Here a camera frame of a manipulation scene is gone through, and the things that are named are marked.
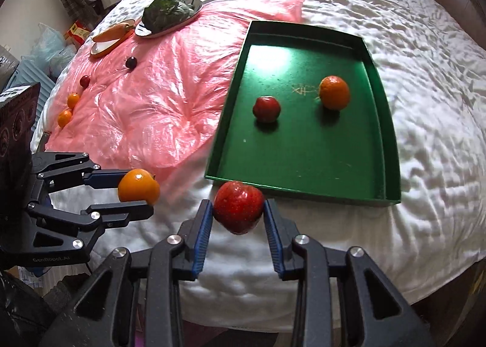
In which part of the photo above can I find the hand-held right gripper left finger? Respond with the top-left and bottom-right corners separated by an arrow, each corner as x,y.
38,199 -> 213,347

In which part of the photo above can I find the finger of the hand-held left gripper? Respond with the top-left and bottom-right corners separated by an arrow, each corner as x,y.
26,201 -> 154,253
32,153 -> 130,190

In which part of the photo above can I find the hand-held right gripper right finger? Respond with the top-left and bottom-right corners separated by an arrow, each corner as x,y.
264,198 -> 437,347

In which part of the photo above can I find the red apple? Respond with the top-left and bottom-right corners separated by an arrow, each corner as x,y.
253,95 -> 282,123
213,180 -> 265,235

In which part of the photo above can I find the green tray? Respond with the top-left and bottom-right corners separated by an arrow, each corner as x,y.
204,20 -> 402,208

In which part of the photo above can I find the light blue radiator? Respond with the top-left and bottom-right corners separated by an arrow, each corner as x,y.
4,54 -> 57,131

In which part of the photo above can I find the grey box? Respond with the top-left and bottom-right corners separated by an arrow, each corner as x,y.
0,45 -> 19,89

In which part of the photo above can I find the pink plastic sheet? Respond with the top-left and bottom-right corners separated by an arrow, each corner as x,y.
45,0 -> 306,169

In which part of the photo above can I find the clear plastic bag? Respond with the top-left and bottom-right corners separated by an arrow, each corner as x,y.
30,22 -> 77,78

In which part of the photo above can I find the red box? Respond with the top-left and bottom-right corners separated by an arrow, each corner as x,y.
63,20 -> 92,49

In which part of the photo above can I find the orange oval plate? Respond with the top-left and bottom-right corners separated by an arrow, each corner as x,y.
90,19 -> 136,58

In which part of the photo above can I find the carrot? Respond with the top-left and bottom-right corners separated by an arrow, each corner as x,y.
92,22 -> 132,43

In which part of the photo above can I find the black plastic bag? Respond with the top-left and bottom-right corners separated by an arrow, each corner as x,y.
0,271 -> 57,347

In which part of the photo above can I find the metal oval plate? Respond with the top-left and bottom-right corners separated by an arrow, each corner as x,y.
135,0 -> 204,39

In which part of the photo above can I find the green leafy vegetable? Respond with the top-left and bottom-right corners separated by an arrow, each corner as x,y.
142,0 -> 196,33

